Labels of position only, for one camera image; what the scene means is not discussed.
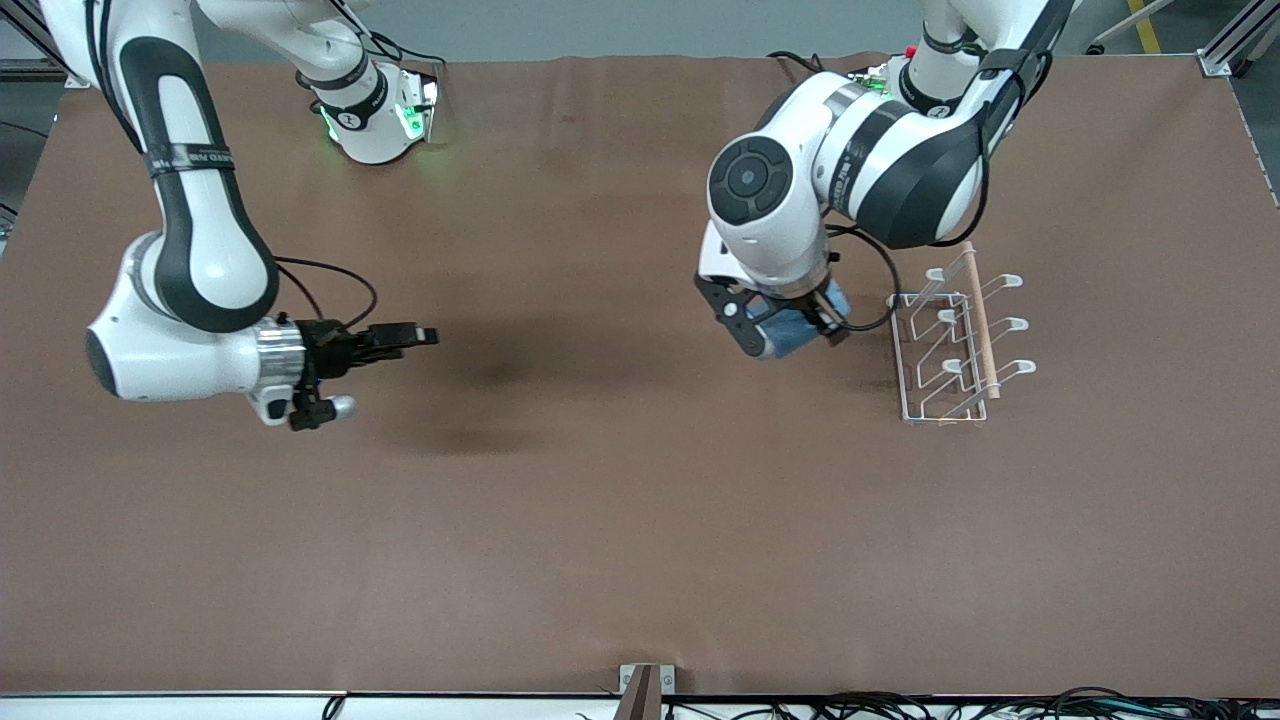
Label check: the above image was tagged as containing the blue plastic cup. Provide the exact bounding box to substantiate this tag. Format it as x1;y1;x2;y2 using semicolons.
750;283;853;362

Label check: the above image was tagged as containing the left arm base connector panel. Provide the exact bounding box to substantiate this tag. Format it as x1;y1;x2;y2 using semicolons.
850;45;916;101

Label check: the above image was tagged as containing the right arm base connector panel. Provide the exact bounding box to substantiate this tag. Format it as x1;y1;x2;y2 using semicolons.
400;62;442;143

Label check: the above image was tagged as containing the brown table mat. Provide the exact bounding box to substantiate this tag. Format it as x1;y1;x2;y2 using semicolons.
0;52;1280;699

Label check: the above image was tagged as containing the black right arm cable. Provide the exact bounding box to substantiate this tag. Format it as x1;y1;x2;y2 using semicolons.
272;255;379;327

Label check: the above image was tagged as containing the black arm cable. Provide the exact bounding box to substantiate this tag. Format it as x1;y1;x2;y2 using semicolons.
825;222;903;333
272;255;379;327

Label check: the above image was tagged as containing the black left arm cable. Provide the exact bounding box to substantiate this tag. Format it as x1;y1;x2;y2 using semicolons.
825;222;903;333

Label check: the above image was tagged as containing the white wire cup holder rack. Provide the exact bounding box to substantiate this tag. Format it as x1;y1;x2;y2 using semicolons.
886;241;1038;428

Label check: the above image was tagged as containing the black cable on mat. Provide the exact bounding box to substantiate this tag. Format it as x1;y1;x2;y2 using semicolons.
767;50;831;81

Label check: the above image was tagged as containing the metal bracket with brown bar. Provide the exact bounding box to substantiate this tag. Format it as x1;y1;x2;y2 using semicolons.
612;663;677;720

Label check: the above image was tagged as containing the aluminium frame profile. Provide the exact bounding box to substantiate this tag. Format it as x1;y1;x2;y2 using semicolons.
0;0;101;89
1196;0;1280;79

